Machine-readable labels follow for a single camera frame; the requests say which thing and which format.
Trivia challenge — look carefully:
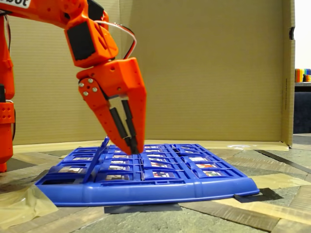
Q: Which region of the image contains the blue flip tile with portrait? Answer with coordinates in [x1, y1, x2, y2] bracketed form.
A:
[105, 159, 135, 165]
[143, 169, 182, 180]
[181, 155, 216, 163]
[194, 168, 234, 179]
[96, 172, 135, 183]
[83, 142, 107, 183]
[63, 156, 95, 162]
[142, 160, 181, 169]
[99, 136, 111, 149]
[100, 164, 134, 172]
[186, 161, 225, 170]
[48, 166, 86, 174]

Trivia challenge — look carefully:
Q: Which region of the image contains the blue plastic game board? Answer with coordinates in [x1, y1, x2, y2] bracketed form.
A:
[35, 143, 260, 207]

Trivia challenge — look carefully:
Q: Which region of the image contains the brown cardboard backdrop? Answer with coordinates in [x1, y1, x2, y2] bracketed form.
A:
[4, 0, 296, 149]

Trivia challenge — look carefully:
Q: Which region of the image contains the small black tape piece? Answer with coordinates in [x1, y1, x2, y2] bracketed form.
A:
[31, 169, 49, 183]

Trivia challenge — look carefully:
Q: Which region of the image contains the crumpled clear tape sheet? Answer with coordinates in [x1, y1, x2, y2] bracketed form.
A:
[0, 185, 59, 230]

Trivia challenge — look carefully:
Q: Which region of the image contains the long black tape strip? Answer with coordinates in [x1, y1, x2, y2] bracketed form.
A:
[255, 150, 311, 174]

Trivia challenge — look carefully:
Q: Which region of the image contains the dark blue furniture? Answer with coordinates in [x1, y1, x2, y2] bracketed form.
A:
[293, 91, 311, 134]

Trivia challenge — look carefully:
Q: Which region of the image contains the colourful striped stack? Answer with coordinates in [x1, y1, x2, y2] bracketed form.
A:
[294, 68, 311, 83]

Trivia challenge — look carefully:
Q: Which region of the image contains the white and red cable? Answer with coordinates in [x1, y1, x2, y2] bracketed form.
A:
[94, 20, 138, 60]

